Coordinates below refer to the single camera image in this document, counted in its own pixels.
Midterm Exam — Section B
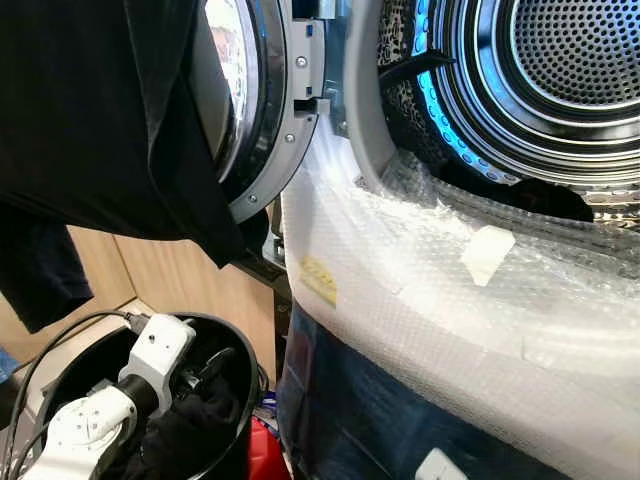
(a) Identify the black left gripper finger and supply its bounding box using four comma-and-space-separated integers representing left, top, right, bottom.
200, 346, 240, 383

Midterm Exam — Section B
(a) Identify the black clothes pile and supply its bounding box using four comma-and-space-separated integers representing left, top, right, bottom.
110, 375, 247, 480

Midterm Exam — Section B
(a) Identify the dark blue washing machine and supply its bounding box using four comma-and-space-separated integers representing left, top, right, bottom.
275, 0, 640, 480

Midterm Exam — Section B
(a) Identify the black round laundry basket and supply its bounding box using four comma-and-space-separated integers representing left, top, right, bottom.
20, 312, 263, 480

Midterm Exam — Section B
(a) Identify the blue white printed package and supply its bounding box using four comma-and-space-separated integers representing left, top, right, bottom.
258, 388, 283, 421

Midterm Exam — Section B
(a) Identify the light wooden cabinet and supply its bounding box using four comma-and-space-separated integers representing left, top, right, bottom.
0, 225, 279, 386

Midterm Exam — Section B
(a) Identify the red plastic container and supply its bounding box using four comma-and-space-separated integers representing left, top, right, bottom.
245, 415, 293, 480

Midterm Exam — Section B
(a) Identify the clear bubble wrap sheet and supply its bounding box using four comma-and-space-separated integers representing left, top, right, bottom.
280, 125, 640, 480

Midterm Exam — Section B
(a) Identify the round grey washer door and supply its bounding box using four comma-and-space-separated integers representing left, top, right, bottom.
190, 0, 331, 226

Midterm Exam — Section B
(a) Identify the small white tag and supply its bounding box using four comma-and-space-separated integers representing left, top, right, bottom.
415, 448, 469, 480

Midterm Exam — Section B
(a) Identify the black hanging garment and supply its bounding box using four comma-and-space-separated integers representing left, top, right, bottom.
0, 0, 248, 334

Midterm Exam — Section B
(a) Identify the white tape piece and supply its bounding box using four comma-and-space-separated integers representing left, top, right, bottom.
462, 226, 517, 288

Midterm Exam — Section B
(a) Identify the black clothing piece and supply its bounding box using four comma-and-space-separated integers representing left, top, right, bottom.
440, 160, 596, 223

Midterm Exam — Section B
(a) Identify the grey rubber door gasket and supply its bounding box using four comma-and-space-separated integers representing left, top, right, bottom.
345, 0, 441, 196

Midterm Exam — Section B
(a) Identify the black cloth strip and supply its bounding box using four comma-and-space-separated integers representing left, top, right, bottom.
378, 50, 456, 89

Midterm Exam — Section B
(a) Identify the perforated steel washer drum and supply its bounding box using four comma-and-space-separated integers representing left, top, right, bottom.
425, 0, 640, 216

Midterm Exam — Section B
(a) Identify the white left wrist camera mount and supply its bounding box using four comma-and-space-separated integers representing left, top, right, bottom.
118, 315, 197, 416

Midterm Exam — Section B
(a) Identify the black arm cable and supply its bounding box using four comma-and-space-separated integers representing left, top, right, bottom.
0, 309, 151, 480

